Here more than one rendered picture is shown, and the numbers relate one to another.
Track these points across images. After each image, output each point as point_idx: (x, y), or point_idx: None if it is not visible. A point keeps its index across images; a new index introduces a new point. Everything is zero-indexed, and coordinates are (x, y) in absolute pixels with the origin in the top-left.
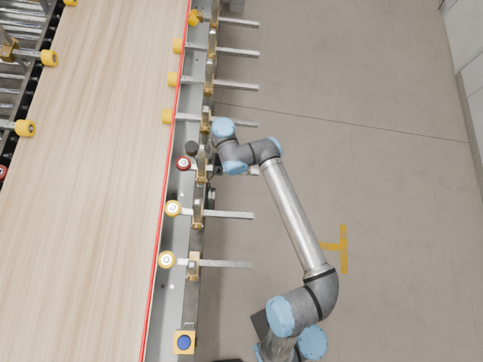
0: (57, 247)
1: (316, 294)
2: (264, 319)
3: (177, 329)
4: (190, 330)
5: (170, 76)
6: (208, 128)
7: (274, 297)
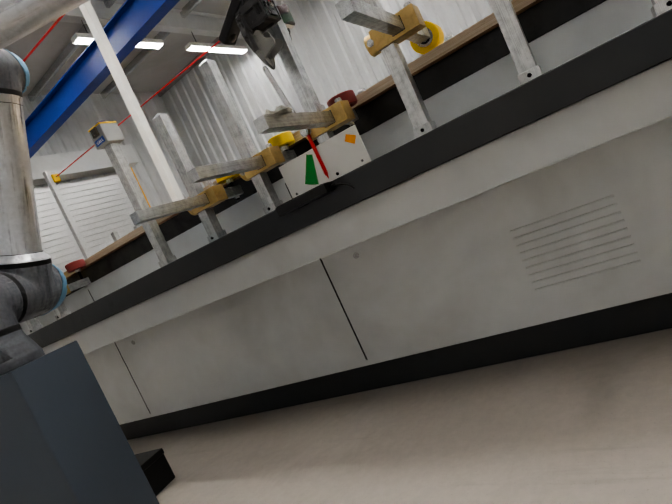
0: None
1: None
2: (95, 385)
3: (120, 132)
4: (106, 128)
5: None
6: (369, 33)
7: (19, 60)
